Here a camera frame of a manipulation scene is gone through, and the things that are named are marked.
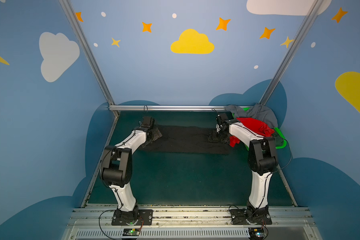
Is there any front aluminium rail bed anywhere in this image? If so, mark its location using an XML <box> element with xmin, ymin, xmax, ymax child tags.
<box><xmin>62</xmin><ymin>205</ymin><xmax>322</xmax><ymax>240</ymax></box>

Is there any right aluminium frame post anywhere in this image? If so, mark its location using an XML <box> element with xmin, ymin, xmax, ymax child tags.
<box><xmin>259</xmin><ymin>0</ymin><xmax>324</xmax><ymax>105</ymax></box>

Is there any left side table rail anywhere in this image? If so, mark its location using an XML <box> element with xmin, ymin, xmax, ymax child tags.
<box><xmin>75</xmin><ymin>110</ymin><xmax>120</xmax><ymax>208</ymax></box>

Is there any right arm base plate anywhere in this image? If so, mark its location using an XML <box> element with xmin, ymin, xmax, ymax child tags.
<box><xmin>229</xmin><ymin>209</ymin><xmax>273</xmax><ymax>225</ymax></box>

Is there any left controller board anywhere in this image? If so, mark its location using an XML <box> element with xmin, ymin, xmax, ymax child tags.
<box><xmin>123</xmin><ymin>229</ymin><xmax>141</xmax><ymax>237</ymax></box>

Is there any right controller board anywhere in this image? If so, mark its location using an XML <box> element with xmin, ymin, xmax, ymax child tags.
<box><xmin>249</xmin><ymin>228</ymin><xmax>267</xmax><ymax>240</ymax></box>

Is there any left aluminium frame post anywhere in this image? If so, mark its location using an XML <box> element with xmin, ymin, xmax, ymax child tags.
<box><xmin>59</xmin><ymin>0</ymin><xmax>115</xmax><ymax>105</ymax></box>

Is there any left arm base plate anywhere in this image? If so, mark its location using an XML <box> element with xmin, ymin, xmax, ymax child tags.
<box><xmin>111</xmin><ymin>209</ymin><xmax>154</xmax><ymax>226</ymax></box>

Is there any controller board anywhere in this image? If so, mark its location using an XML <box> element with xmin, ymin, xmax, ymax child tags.
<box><xmin>123</xmin><ymin>229</ymin><xmax>141</xmax><ymax>237</ymax></box>
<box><xmin>249</xmin><ymin>228</ymin><xmax>267</xmax><ymax>240</ymax></box>

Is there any right side table rail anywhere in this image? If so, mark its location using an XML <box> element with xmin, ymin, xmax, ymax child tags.
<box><xmin>279</xmin><ymin>171</ymin><xmax>298</xmax><ymax>207</ymax></box>

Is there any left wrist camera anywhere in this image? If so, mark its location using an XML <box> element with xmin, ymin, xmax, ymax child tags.
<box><xmin>141</xmin><ymin>116</ymin><xmax>155</xmax><ymax>129</ymax></box>

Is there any green plastic basket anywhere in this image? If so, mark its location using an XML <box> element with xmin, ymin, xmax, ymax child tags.
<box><xmin>232</xmin><ymin>107</ymin><xmax>287</xmax><ymax>149</ymax></box>

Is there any back aluminium frame rail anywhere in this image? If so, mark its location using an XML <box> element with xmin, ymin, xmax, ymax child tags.
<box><xmin>109</xmin><ymin>105</ymin><xmax>225</xmax><ymax>112</ymax></box>

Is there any black t shirt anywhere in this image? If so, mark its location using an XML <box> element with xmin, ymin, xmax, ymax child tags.
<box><xmin>139</xmin><ymin>125</ymin><xmax>231</xmax><ymax>155</ymax></box>

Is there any red t shirt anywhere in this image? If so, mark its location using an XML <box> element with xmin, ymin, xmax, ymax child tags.
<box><xmin>229</xmin><ymin>118</ymin><xmax>275</xmax><ymax>147</ymax></box>

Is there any table rail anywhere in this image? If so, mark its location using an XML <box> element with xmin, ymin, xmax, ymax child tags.
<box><xmin>75</xmin><ymin>110</ymin><xmax>120</xmax><ymax>208</ymax></box>
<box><xmin>279</xmin><ymin>171</ymin><xmax>298</xmax><ymax>207</ymax></box>

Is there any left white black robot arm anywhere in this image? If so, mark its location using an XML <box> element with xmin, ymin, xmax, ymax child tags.
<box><xmin>100</xmin><ymin>127</ymin><xmax>162</xmax><ymax>225</ymax></box>

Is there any aluminium frame post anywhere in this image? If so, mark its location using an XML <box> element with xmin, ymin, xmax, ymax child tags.
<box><xmin>59</xmin><ymin>0</ymin><xmax>115</xmax><ymax>105</ymax></box>
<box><xmin>259</xmin><ymin>0</ymin><xmax>324</xmax><ymax>105</ymax></box>

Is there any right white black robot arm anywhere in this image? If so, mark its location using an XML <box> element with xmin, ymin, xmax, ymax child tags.
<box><xmin>211</xmin><ymin>113</ymin><xmax>279</xmax><ymax>225</ymax></box>

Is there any grey t shirt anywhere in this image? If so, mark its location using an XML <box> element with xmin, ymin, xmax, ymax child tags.
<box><xmin>224</xmin><ymin>104</ymin><xmax>279</xmax><ymax>129</ymax></box>

